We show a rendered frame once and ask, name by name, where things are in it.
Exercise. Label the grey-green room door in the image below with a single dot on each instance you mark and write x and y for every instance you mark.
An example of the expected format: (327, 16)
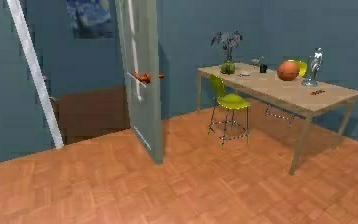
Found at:
(141, 50)

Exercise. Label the lime green chair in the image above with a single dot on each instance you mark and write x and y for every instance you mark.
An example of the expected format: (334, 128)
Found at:
(229, 100)

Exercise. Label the small orange black object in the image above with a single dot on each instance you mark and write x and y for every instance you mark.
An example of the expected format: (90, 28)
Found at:
(317, 92)

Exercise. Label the white door frame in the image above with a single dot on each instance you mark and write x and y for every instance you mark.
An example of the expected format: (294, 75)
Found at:
(33, 70)

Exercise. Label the dark house plant green pot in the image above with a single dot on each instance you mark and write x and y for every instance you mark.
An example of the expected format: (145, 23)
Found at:
(228, 53)

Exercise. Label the small grey bird figurine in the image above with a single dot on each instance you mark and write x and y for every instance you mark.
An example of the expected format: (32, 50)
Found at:
(257, 61)

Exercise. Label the orange basketball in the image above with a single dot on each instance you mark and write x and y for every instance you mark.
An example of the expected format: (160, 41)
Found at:
(288, 70)

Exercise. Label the silver figure statue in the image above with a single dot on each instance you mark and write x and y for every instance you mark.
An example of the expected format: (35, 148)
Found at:
(314, 66)

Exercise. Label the light wooden table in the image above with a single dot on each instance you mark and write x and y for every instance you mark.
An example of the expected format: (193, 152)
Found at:
(280, 90)

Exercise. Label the small black cup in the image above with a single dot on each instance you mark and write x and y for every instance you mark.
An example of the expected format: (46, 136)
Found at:
(263, 68)

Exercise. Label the blue night-sky wall painting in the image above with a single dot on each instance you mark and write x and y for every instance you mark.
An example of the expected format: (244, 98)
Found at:
(90, 16)

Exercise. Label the small white flat dish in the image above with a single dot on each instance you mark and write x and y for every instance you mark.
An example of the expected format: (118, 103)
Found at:
(244, 73)

